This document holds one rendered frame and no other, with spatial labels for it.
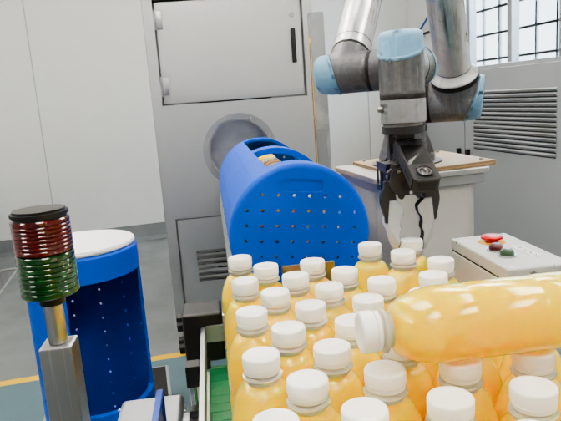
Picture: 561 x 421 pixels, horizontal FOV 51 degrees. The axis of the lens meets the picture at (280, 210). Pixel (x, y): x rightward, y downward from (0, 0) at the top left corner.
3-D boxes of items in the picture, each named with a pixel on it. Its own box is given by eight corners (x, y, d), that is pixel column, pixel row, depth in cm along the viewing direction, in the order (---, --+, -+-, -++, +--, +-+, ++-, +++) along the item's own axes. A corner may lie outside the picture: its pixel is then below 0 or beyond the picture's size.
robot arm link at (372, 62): (380, 49, 113) (364, 48, 103) (439, 43, 108) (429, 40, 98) (381, 91, 114) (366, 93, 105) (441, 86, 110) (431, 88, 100)
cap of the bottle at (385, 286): (367, 287, 83) (366, 275, 82) (396, 286, 82) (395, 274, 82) (367, 296, 79) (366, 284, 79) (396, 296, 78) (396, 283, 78)
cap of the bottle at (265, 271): (252, 274, 93) (251, 263, 93) (275, 271, 94) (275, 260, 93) (255, 281, 89) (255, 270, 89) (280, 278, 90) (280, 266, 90)
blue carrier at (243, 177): (299, 219, 207) (303, 138, 202) (365, 301, 121) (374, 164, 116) (218, 218, 203) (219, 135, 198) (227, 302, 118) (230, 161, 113)
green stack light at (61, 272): (84, 281, 71) (79, 242, 70) (73, 298, 65) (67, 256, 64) (30, 287, 71) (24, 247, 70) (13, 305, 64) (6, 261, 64)
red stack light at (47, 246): (79, 241, 70) (74, 210, 70) (67, 255, 64) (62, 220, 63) (24, 246, 70) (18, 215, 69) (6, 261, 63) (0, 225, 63)
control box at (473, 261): (505, 286, 106) (505, 230, 104) (573, 328, 86) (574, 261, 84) (452, 292, 105) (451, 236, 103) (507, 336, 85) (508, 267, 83)
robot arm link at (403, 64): (429, 29, 98) (419, 25, 90) (431, 96, 100) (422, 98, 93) (383, 34, 101) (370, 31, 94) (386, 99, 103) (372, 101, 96)
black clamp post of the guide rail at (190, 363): (204, 405, 92) (199, 357, 90) (204, 415, 89) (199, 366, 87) (190, 407, 91) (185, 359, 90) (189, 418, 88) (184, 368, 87)
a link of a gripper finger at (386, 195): (401, 223, 101) (408, 173, 99) (405, 225, 99) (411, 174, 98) (375, 221, 100) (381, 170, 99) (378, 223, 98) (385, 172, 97)
